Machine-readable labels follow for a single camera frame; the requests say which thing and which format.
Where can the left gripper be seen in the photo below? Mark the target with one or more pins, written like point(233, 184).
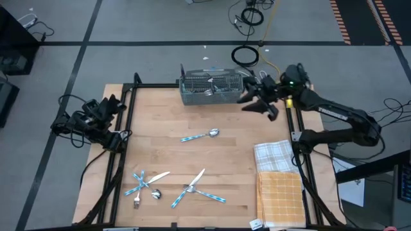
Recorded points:
point(96, 112)

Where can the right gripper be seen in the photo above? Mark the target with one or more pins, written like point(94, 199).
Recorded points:
point(268, 90)

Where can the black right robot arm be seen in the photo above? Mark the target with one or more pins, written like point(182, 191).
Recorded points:
point(337, 110)

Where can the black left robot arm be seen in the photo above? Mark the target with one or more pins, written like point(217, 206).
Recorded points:
point(106, 139)

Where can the grey mesh silverware basket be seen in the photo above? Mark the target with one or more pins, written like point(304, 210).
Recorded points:
point(210, 100)

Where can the white plaid towel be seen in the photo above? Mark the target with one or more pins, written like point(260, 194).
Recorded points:
point(276, 157)

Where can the orange plaid towel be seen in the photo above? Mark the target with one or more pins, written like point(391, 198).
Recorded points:
point(281, 199)

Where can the black box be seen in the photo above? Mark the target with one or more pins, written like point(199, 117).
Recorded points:
point(8, 99)

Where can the black cabinet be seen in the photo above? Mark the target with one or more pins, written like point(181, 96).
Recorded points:
point(16, 48)

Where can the white paper tag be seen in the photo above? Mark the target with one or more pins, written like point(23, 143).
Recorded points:
point(256, 224)

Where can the black desk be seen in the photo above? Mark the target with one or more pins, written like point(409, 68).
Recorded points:
point(369, 167)

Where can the white paper sheet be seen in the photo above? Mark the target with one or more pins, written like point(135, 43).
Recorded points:
point(351, 192)

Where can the computer monitor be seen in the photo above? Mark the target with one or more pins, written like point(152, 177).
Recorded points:
point(404, 183)

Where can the black aluminium table frame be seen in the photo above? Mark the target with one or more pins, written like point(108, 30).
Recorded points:
point(154, 85)

